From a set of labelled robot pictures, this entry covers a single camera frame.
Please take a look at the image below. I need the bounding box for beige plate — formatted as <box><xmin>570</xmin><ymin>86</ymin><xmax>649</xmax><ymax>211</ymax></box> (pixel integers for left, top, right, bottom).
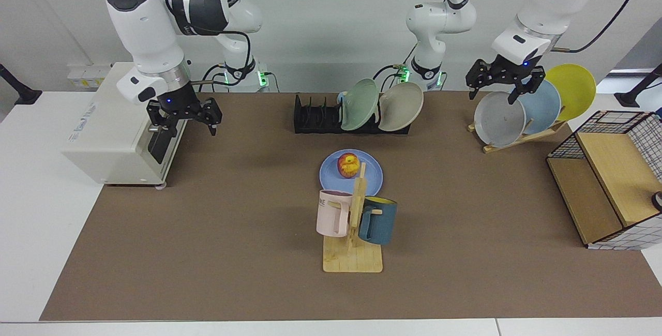
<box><xmin>378</xmin><ymin>82</ymin><xmax>425</xmax><ymax>132</ymax></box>

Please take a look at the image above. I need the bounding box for wooden plate rack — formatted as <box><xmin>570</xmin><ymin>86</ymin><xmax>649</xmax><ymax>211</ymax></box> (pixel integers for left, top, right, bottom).
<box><xmin>467</xmin><ymin>119</ymin><xmax>567</xmax><ymax>154</ymax></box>

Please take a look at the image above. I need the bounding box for black dish rack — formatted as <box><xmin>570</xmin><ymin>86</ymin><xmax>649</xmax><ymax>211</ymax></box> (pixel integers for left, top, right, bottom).
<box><xmin>293</xmin><ymin>93</ymin><xmax>412</xmax><ymax>135</ymax></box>

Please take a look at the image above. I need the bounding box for wire basket with wooden floor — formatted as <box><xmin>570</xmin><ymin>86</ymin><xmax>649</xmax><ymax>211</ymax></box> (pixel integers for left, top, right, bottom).
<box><xmin>546</xmin><ymin>110</ymin><xmax>662</xmax><ymax>250</ymax></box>

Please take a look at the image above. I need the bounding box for light blue plate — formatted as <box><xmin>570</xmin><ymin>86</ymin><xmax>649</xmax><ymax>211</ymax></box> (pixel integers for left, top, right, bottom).
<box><xmin>509</xmin><ymin>78</ymin><xmax>562</xmax><ymax>135</ymax></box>

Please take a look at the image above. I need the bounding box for white power strip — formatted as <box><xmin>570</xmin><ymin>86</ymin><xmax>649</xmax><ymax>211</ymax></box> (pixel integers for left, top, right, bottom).
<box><xmin>67</xmin><ymin>64</ymin><xmax>113</xmax><ymax>88</ymax></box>

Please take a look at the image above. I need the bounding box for green plate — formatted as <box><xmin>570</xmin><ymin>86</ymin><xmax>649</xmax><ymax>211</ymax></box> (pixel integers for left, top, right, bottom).
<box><xmin>340</xmin><ymin>78</ymin><xmax>380</xmax><ymax>132</ymax></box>

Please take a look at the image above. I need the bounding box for brown table cloth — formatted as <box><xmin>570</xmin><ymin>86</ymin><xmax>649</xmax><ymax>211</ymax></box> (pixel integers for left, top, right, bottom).
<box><xmin>40</xmin><ymin>91</ymin><xmax>662</xmax><ymax>321</ymax></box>

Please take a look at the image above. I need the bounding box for red yellow apple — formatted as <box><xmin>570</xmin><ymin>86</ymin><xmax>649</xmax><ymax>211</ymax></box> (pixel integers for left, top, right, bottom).
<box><xmin>337</xmin><ymin>153</ymin><xmax>361</xmax><ymax>178</ymax></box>

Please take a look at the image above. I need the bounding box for yellow plate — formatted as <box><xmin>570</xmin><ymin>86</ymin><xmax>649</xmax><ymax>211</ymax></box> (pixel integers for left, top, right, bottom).
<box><xmin>541</xmin><ymin>64</ymin><xmax>597</xmax><ymax>122</ymax></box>

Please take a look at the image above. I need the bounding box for black stand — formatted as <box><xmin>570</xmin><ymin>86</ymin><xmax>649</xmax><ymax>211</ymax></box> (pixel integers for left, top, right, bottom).
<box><xmin>614</xmin><ymin>64</ymin><xmax>662</xmax><ymax>108</ymax></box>
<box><xmin>0</xmin><ymin>64</ymin><xmax>43</xmax><ymax>105</ymax></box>

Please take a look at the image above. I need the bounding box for pale toaster oven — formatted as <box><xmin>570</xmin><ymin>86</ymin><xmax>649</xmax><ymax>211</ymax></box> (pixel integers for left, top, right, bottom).
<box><xmin>61</xmin><ymin>62</ymin><xmax>188</xmax><ymax>189</ymax></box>

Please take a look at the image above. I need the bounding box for pink mug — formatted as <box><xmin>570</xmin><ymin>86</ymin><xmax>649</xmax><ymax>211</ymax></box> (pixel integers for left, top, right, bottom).
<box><xmin>316</xmin><ymin>189</ymin><xmax>353</xmax><ymax>237</ymax></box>

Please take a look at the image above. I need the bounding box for wooden cup stand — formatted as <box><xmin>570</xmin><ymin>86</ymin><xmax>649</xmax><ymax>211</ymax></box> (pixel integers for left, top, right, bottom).
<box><xmin>323</xmin><ymin>162</ymin><xmax>384</xmax><ymax>273</ymax></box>

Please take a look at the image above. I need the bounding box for dark blue mug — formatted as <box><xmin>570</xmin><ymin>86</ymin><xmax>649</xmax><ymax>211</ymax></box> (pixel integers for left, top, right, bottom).
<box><xmin>358</xmin><ymin>196</ymin><xmax>398</xmax><ymax>246</ymax></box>

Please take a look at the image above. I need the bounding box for grey plate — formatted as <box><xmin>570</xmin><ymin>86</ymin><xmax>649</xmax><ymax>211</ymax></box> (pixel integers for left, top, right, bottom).
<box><xmin>474</xmin><ymin>91</ymin><xmax>526</xmax><ymax>148</ymax></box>

